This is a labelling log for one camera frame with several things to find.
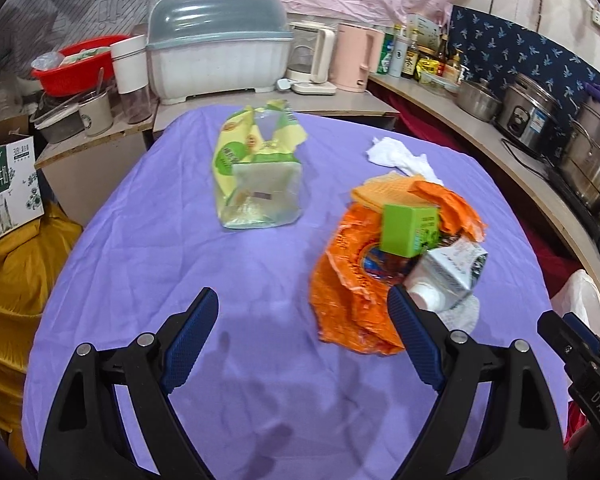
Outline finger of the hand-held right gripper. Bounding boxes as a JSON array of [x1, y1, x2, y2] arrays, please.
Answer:
[[564, 311, 600, 356], [537, 311, 588, 376]]

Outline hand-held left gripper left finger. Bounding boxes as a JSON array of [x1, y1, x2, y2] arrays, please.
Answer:
[[39, 287, 220, 480]]

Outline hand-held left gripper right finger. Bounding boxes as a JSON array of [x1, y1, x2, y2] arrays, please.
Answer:
[[386, 284, 566, 480]]

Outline white plastic bag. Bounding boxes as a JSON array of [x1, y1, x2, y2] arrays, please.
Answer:
[[550, 269, 600, 346]]

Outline orange plastic bag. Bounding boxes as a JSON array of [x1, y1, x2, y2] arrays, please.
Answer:
[[309, 180, 488, 357]]

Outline orange foam net sleeve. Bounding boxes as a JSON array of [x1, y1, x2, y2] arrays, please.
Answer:
[[351, 171, 423, 213]]

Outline white plastic bottle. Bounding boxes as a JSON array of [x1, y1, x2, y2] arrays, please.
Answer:
[[405, 280, 448, 313]]

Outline white patterned wrapper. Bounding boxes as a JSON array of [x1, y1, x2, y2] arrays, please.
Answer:
[[439, 295, 481, 334]]

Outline white tube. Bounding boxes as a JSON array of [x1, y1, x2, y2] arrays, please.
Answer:
[[407, 237, 489, 311]]

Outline dark red cloth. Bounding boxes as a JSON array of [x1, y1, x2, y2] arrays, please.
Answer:
[[370, 80, 581, 306]]

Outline purple tablecloth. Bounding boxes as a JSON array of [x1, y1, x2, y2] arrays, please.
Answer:
[[22, 105, 556, 480]]

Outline green cardboard box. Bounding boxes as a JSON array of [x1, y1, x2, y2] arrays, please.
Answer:
[[379, 203, 442, 257]]

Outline black induction cooker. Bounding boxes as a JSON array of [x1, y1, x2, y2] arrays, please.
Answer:
[[545, 160, 600, 241]]

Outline curved counter shelf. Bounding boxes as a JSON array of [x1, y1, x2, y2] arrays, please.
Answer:
[[367, 72, 600, 331]]

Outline yellow cloth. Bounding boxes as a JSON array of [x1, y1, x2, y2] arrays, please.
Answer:
[[0, 202, 83, 441]]

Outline white crumpled tissue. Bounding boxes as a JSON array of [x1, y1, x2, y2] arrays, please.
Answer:
[[365, 136, 446, 186]]

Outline yellow green plastic bag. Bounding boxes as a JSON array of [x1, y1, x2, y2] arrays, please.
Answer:
[[214, 100, 308, 231]]

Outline steel rice cooker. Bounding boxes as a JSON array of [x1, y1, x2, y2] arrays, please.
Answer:
[[495, 74, 563, 153]]

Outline printed cardboard box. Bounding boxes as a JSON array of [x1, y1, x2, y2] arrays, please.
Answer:
[[0, 134, 45, 250]]

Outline white mug with utensils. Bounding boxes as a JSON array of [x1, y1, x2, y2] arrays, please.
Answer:
[[78, 67, 113, 137]]

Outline steel pot with lid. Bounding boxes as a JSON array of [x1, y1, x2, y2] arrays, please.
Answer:
[[455, 77, 503, 122]]

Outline wooden side table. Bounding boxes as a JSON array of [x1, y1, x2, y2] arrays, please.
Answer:
[[34, 91, 401, 171]]

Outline grey metal tray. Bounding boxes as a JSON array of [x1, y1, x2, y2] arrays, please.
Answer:
[[30, 95, 87, 144]]

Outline yellow seasoning packets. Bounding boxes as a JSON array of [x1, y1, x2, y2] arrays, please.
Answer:
[[417, 57, 448, 83]]

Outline white dish rack grey lid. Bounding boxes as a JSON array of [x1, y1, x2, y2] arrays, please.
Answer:
[[146, 0, 293, 106]]

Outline white blender cup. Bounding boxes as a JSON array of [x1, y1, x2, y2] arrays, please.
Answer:
[[110, 35, 153, 125]]

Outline dark sauce bottle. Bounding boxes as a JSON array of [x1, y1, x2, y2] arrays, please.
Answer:
[[401, 37, 421, 80]]

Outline white seasoning bottle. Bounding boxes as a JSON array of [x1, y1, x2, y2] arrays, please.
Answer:
[[387, 35, 412, 78]]

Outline green canister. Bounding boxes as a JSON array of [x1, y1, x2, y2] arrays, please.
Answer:
[[377, 30, 396, 75]]

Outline red plastic basin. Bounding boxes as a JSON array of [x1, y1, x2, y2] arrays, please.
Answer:
[[31, 35, 131, 97]]

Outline pink electric kettle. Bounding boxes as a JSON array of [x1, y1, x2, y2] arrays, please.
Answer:
[[328, 22, 386, 92]]

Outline navy printed cloth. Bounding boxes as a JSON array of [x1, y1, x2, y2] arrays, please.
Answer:
[[447, 5, 600, 126]]

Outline white electric kettle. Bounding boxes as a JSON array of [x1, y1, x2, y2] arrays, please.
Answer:
[[285, 21, 338, 95]]

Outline white green box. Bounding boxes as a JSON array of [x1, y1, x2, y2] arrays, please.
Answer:
[[407, 14, 443, 51]]

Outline grey striped cloth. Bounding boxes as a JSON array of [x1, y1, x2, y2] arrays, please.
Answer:
[[0, 0, 181, 68]]

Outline steel steamer pot purple handles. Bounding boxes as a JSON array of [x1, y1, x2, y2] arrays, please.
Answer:
[[560, 81, 600, 216]]

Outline black power cable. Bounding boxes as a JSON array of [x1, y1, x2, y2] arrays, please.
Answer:
[[501, 138, 551, 167]]

